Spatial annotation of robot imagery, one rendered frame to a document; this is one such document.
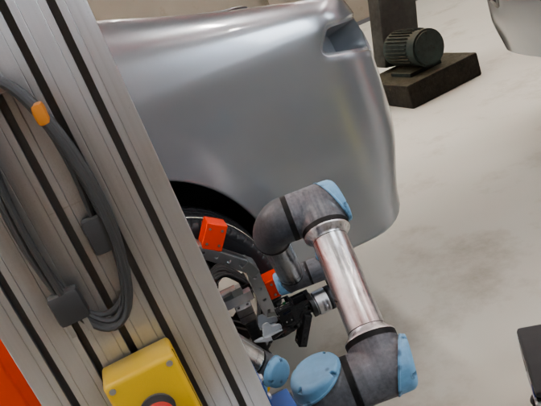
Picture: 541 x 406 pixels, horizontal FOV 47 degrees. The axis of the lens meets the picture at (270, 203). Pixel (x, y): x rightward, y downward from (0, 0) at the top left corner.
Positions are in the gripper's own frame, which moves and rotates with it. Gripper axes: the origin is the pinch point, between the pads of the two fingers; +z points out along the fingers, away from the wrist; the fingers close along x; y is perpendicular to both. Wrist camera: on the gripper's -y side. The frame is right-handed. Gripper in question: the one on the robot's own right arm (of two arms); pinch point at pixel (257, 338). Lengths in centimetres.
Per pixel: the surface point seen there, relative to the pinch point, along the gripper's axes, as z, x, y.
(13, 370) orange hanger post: 62, 7, 27
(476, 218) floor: -154, -152, -83
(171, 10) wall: -121, -1035, 79
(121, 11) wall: -35, -1031, 108
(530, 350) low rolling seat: -83, 3, -49
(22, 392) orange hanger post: 62, 9, 22
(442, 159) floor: -191, -256, -83
